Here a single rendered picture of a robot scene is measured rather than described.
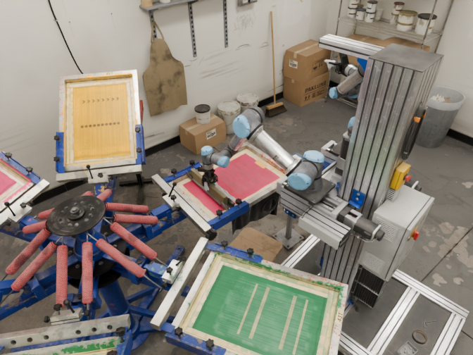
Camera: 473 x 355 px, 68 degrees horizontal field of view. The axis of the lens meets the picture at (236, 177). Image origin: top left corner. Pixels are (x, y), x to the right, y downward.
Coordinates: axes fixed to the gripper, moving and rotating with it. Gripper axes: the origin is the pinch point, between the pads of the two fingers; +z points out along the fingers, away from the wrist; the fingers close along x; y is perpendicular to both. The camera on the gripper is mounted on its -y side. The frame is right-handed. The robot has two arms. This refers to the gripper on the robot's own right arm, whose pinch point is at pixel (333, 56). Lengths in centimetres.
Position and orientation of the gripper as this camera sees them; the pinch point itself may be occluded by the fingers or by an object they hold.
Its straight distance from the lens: 277.1
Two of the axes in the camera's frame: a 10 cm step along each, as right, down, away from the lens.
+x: 9.3, -3.4, 1.6
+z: -3.5, -5.9, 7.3
